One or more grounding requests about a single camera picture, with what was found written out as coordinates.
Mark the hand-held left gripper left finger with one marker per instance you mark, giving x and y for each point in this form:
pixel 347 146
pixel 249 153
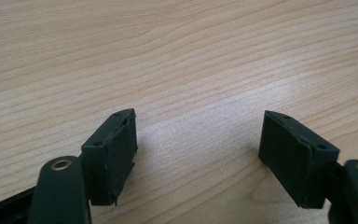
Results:
pixel 108 161

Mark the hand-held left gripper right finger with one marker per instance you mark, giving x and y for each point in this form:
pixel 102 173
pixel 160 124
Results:
pixel 295 161

